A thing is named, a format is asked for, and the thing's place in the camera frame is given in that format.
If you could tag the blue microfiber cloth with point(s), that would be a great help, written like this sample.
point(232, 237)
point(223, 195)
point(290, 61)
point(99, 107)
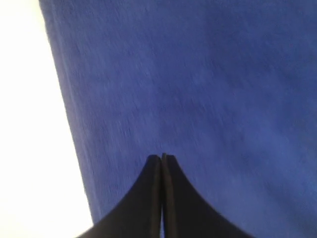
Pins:
point(227, 86)

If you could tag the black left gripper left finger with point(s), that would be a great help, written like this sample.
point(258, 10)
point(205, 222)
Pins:
point(138, 214)

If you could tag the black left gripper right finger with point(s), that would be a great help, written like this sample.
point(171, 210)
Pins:
point(185, 213)

